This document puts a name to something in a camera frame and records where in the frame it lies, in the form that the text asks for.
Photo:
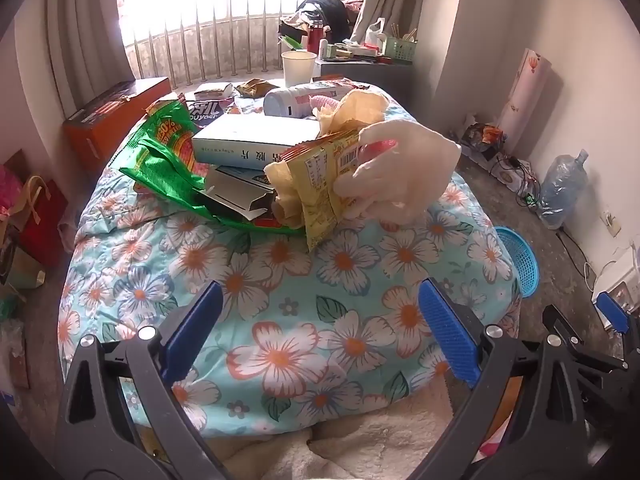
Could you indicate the brown crumpled wrapper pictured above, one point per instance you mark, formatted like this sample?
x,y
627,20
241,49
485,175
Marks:
x,y
255,87

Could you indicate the long white carton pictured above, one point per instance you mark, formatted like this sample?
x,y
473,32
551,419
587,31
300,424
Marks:
x,y
235,190

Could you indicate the orange cardboard box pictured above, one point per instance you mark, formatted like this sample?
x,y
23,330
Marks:
x,y
110,125

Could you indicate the pink sponge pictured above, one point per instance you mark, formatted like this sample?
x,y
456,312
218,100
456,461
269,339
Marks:
x,y
325,101

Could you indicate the white rolled mat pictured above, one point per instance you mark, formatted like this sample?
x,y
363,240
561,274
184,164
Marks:
x,y
522,95

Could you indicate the red thermos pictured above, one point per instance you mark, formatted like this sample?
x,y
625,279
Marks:
x,y
315,40

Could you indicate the pink gift bag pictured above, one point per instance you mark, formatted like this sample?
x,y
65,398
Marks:
x,y
12,185

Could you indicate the blue plastic basket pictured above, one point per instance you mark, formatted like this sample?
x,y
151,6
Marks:
x,y
522,260

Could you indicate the beige plastic bag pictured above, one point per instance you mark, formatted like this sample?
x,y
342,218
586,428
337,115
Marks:
x,y
355,107

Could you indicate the grey cabinet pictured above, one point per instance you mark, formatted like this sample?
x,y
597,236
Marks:
x,y
370,77

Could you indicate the grey left curtain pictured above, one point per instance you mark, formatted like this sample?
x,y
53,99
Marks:
x,y
85,25

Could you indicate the red gift bag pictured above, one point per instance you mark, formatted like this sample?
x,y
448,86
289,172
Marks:
x,y
42,225

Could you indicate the white paper cup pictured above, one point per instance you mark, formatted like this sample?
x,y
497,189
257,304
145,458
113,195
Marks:
x,y
298,70

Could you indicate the white and blue carton box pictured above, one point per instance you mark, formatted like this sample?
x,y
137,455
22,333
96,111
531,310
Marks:
x,y
250,132

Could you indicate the yellow snack packet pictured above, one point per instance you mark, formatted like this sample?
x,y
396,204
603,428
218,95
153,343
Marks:
x,y
320,185

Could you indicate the white plastic bottle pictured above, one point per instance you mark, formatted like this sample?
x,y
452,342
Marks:
x,y
290,100

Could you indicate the white device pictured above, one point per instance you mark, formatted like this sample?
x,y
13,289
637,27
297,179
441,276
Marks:
x,y
620,270

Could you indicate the green paper bag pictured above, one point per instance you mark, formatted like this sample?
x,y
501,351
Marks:
x,y
22,270

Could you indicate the orange and black snack bag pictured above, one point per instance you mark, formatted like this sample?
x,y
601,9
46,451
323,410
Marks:
x,y
482,135

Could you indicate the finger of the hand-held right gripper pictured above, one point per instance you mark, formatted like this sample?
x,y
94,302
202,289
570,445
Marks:
x,y
567,327
612,310

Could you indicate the dark purple snack bag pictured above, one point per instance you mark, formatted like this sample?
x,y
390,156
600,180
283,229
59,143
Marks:
x,y
207,110

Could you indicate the green snack bag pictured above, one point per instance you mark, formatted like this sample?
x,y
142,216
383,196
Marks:
x,y
165,155

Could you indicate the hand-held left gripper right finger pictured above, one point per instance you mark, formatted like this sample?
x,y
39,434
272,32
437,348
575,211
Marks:
x,y
447,330

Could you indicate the green plastic basket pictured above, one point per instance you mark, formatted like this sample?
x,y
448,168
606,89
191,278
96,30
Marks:
x,y
400,47

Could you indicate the large blue water jug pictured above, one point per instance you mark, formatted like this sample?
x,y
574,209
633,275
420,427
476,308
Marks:
x,y
562,190

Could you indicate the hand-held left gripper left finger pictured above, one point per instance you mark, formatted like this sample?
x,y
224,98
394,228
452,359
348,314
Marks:
x,y
195,330

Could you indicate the wall socket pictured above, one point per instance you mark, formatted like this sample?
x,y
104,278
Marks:
x,y
611,222

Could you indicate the metal window railing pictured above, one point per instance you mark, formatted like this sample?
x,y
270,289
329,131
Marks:
x,y
210,45

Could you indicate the small white box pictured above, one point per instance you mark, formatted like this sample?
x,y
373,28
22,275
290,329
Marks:
x,y
212,92

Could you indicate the floral light blue blanket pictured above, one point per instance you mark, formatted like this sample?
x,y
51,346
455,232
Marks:
x,y
280,280

